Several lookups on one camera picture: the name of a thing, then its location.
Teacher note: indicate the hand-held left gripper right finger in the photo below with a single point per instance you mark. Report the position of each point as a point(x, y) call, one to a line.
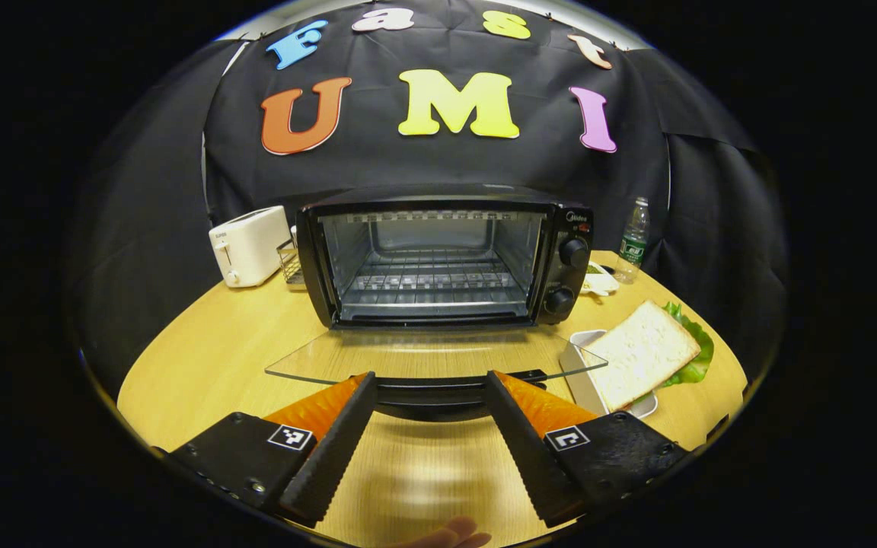
point(526, 457)

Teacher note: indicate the white divided seasoning dish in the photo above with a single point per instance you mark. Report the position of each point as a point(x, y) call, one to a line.
point(598, 280)

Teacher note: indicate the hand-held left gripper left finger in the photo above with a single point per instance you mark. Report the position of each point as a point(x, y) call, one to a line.
point(332, 457)

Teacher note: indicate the bread and lettuce sandwich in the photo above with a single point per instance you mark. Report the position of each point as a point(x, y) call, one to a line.
point(640, 354)

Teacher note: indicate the black electric oven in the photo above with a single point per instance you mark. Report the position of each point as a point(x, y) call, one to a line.
point(438, 198)

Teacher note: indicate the white rectangular tray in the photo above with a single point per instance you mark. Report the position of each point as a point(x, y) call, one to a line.
point(579, 373)

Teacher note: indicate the white toaster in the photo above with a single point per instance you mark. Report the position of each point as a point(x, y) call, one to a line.
point(252, 243)

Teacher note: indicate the black backdrop cloth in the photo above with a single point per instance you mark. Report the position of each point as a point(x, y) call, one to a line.
point(141, 228)

